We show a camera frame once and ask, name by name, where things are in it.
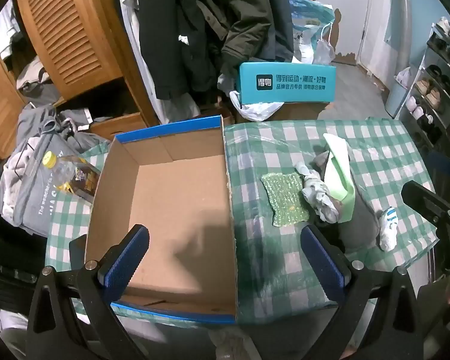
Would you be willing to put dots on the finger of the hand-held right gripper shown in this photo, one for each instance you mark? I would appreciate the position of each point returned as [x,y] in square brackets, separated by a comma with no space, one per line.
[446,168]
[427,202]

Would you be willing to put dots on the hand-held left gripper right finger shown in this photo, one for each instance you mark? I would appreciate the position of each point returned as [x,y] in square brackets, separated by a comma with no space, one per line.
[324,262]

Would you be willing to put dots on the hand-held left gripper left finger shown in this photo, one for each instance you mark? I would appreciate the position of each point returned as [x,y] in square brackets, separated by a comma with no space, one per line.
[129,257]

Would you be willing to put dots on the white blue striped sock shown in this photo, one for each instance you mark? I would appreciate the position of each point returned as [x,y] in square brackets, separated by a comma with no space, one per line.
[388,228]

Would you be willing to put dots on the grey white patterned sock bundle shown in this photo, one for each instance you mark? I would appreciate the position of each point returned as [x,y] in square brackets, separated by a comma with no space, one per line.
[320,195]

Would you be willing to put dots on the blue-rimmed cardboard box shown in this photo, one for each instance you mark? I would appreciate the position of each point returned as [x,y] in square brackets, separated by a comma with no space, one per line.
[180,202]

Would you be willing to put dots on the green sparkly scouring cloth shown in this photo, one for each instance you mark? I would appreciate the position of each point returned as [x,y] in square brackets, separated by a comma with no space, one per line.
[285,198]

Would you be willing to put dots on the light green cloth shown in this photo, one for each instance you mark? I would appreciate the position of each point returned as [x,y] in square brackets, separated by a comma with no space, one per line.
[339,172]

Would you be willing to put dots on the group of shoes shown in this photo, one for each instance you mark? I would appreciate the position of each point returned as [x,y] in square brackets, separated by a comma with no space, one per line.
[433,93]

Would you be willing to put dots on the light blue bin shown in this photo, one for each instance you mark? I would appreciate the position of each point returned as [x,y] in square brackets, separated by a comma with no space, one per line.
[395,97]

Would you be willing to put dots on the metal shoe rack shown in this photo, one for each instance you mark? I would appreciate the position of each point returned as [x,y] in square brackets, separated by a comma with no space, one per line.
[431,82]

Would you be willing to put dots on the yellow-capped oil bottle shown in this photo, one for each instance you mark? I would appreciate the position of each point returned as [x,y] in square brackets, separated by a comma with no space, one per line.
[75,180]

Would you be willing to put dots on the green checked tablecloth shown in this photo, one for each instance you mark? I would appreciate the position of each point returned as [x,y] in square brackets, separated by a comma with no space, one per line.
[277,146]

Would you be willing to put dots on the brown cardboard box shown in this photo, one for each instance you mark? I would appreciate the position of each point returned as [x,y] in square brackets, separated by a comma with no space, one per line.
[303,111]

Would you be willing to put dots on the grey hoodie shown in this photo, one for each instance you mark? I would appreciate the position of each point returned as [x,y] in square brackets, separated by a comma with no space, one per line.
[45,120]

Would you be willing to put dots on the white plastic bag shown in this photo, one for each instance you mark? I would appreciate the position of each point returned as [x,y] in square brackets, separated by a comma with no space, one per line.
[255,110]

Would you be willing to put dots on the teal shoe box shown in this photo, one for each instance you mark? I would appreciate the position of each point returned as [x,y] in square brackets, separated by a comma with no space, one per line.
[285,82]

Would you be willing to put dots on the wooden wardrobe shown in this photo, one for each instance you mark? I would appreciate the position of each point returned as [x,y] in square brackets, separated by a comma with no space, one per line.
[0,108]

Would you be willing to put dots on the grey folded clothes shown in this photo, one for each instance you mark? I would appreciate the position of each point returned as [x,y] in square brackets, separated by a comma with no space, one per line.
[37,80]

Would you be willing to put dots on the blue plastic bag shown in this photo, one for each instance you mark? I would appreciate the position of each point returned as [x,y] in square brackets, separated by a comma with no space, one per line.
[307,22]

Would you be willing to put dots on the black hanging coat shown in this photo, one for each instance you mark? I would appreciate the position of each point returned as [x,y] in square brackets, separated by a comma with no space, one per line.
[172,37]

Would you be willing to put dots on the wooden louvered wardrobe door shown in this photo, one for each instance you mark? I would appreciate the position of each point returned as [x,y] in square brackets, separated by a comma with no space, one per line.
[67,33]

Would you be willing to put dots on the olive hanging jacket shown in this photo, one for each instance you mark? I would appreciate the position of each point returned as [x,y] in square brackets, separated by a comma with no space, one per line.
[243,15]

